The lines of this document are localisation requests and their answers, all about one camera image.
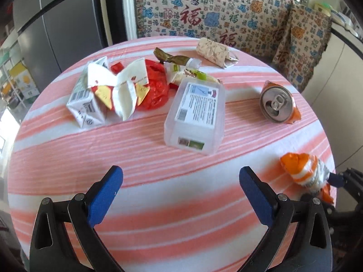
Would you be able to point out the storage rack with boxes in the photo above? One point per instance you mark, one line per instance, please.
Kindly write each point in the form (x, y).
(19, 82)

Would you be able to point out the white cabinet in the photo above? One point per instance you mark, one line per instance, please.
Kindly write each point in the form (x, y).
(334, 76)

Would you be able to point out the cream snack packet green label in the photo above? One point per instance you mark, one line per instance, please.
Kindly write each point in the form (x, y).
(181, 75)

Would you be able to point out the clear plastic box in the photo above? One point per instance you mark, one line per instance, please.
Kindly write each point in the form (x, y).
(195, 110)

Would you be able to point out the printed blanket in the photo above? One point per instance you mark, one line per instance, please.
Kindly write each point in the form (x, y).
(204, 5)

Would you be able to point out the torn white gold paper box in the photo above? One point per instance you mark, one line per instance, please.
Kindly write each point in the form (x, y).
(124, 90)

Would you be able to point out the orange white snack wrapper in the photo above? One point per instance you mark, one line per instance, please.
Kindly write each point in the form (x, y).
(300, 167)

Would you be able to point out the printed cushion cover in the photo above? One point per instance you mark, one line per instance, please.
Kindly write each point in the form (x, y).
(303, 42)

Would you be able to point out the brown gold foil wrapper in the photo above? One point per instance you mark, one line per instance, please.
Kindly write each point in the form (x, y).
(170, 58)

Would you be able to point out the folded patterned paper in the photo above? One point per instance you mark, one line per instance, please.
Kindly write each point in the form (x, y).
(212, 51)

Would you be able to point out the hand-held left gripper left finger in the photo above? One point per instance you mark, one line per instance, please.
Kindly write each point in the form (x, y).
(105, 195)

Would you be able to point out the grey refrigerator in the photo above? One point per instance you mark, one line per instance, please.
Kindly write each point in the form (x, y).
(65, 19)

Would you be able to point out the red plastic bag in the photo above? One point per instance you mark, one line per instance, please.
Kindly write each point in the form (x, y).
(156, 90)

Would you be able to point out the pink striped tablecloth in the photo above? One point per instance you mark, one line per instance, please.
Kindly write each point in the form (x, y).
(170, 175)

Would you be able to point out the crushed orange drink can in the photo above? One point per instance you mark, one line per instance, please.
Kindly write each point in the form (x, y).
(276, 102)

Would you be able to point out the crushed white milk carton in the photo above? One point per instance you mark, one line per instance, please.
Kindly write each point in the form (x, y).
(82, 102)

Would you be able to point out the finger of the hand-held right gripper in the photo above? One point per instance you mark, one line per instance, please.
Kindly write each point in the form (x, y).
(336, 180)

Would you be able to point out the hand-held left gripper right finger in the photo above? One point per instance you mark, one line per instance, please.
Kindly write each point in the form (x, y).
(256, 195)

